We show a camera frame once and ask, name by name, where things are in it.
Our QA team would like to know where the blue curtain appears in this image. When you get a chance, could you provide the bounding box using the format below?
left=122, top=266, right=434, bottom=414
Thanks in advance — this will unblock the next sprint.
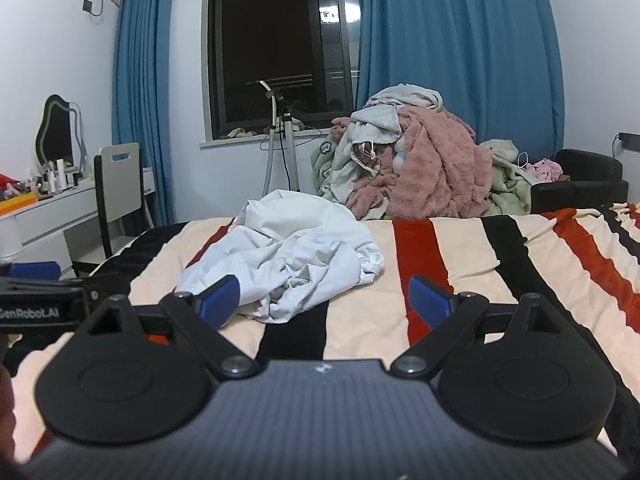
left=355, top=0, right=566, bottom=161
left=111, top=0, right=211, bottom=227

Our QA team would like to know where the black armchair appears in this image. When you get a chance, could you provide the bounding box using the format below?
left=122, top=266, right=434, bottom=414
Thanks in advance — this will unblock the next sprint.
left=530, top=149, right=630, bottom=215

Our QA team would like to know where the group of cosmetic bottles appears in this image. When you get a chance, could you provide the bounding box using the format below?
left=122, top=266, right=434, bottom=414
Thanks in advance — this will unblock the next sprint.
left=30, top=157, right=83, bottom=195

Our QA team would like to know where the pale green blanket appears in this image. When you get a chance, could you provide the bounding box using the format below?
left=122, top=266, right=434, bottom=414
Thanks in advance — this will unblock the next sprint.
left=480, top=139, right=533, bottom=217

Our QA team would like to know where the white backrest chair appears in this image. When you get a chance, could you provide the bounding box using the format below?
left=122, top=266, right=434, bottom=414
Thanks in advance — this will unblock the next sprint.
left=72, top=142, right=151, bottom=278

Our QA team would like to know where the grey white garment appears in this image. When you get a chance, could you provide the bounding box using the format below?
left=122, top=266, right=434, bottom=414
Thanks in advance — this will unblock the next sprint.
left=320, top=85, right=446, bottom=201

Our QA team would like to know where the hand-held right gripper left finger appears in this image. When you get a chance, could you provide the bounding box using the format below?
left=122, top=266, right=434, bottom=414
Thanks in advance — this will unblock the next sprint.
left=75, top=275, right=261, bottom=379

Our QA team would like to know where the dark window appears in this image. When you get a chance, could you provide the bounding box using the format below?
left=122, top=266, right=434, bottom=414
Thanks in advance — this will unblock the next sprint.
left=207, top=0, right=361, bottom=141

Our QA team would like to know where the striped fleece blanket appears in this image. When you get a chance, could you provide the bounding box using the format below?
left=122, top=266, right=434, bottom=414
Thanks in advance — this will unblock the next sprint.
left=0, top=202, right=640, bottom=463

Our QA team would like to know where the orange box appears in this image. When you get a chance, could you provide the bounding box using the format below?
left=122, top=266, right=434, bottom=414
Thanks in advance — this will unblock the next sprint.
left=0, top=192, right=38, bottom=217

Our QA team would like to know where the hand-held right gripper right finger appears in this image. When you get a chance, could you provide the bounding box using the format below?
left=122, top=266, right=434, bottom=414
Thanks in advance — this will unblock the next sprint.
left=390, top=275, right=568, bottom=379

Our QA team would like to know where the garment steamer stand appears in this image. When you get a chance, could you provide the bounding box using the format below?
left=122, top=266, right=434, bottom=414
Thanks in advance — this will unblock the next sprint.
left=247, top=79, right=311, bottom=198

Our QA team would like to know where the pink fluffy blanket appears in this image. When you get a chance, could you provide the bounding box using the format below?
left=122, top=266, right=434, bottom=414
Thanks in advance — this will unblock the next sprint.
left=332, top=106, right=493, bottom=221

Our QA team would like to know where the white dressing desk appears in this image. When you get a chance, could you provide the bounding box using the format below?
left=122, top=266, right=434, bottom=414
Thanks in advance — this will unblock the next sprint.
left=0, top=167, right=156, bottom=281

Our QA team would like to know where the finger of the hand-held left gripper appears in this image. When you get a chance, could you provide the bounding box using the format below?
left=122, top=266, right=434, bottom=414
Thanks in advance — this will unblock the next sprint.
left=0, top=272, right=125, bottom=311
left=0, top=261, right=61, bottom=283

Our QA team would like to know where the green flower print garment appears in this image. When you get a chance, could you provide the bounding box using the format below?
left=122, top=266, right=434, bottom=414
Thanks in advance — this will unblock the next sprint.
left=310, top=137, right=343, bottom=193

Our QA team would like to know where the small pink cloth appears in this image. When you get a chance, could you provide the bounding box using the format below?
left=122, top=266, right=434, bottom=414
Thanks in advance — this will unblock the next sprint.
left=525, top=159, right=563, bottom=183

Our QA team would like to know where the wavy frame mirror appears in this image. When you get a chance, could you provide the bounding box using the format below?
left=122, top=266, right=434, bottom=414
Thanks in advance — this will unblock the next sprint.
left=35, top=94, right=83, bottom=171

